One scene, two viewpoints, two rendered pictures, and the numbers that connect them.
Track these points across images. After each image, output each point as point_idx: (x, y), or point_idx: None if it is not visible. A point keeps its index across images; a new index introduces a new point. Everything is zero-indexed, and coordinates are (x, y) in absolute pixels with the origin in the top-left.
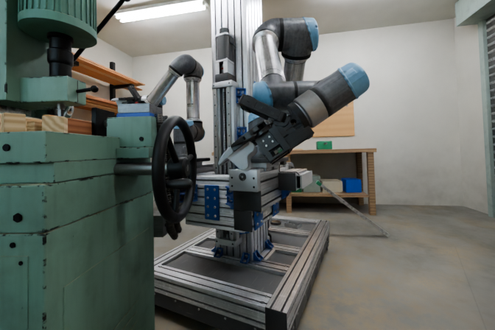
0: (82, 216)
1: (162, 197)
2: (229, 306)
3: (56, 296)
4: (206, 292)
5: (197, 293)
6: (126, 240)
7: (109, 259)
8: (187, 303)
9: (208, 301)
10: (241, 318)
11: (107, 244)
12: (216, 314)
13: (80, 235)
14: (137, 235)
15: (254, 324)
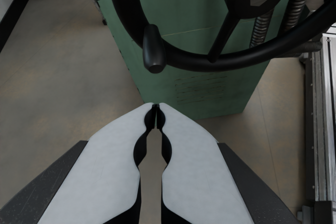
0: None
1: (139, 46)
2: (320, 150)
3: (126, 44)
4: (324, 115)
5: (321, 104)
6: (221, 22)
7: (188, 34)
8: (312, 99)
9: (318, 122)
10: (316, 167)
11: (186, 20)
12: (313, 135)
13: (142, 6)
14: (247, 20)
15: (315, 186)
